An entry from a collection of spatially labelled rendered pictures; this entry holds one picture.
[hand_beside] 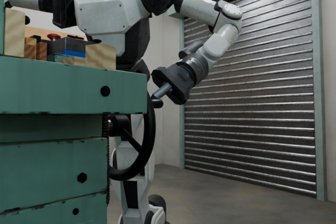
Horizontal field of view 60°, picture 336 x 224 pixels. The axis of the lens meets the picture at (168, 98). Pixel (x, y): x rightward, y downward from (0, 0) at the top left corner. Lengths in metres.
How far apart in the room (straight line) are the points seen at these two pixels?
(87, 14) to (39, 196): 0.86
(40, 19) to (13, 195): 3.90
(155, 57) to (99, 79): 4.62
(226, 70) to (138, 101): 3.53
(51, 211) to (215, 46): 0.65
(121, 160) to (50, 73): 1.06
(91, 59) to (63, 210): 0.23
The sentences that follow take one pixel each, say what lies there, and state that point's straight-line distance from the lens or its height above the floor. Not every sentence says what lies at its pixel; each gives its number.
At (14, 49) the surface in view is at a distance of 0.35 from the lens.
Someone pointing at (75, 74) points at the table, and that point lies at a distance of 0.37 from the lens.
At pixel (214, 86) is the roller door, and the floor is 1.21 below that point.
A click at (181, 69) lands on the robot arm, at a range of 0.82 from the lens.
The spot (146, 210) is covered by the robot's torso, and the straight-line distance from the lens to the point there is 1.54.
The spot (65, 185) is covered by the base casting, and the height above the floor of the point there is 0.73.
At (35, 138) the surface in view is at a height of 0.80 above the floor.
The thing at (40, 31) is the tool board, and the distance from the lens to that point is 4.22.
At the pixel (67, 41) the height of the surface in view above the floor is 0.99.
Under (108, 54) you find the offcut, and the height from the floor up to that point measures 0.93.
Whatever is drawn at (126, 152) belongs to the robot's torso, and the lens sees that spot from 1.36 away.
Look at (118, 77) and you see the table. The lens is 0.40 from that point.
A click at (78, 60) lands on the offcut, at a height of 0.93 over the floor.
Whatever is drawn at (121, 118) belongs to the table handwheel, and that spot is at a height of 0.83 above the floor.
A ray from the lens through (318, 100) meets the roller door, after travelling 3.23.
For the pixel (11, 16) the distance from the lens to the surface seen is 0.35.
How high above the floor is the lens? 0.84
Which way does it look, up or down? 3 degrees up
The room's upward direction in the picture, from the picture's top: straight up
